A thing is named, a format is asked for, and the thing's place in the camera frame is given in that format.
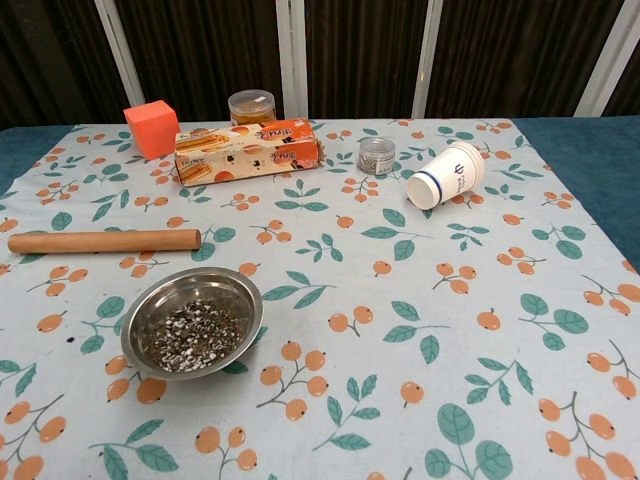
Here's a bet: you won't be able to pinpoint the stainless steel bowl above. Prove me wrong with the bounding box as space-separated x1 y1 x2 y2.
120 266 265 382

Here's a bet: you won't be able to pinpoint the white paper cup blue stripe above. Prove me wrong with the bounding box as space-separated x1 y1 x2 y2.
405 140 487 212

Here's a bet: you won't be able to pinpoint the dark pleated curtain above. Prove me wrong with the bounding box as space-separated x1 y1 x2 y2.
0 0 640 132

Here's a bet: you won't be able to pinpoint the clear jar brown contents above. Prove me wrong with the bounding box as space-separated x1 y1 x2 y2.
227 89 278 127

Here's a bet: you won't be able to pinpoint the crushed dark seeds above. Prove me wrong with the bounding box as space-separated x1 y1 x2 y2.
148 299 251 374

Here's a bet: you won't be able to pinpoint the wooden rolling pin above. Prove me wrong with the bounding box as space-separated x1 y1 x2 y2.
6 228 203 256

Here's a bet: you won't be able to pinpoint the floral orange fruit tablecloth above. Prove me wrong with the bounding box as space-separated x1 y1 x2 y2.
0 117 640 480

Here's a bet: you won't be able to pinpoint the small metal tin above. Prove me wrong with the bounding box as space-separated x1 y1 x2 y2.
356 137 397 177

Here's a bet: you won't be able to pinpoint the orange foam cube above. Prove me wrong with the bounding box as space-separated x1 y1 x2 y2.
123 99 181 162

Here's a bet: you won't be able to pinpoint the white frame post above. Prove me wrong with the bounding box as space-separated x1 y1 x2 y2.
411 0 445 120
275 0 309 120
573 0 640 118
93 0 147 109

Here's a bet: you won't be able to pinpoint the orange biscuit box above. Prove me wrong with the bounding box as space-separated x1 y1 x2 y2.
173 117 326 188

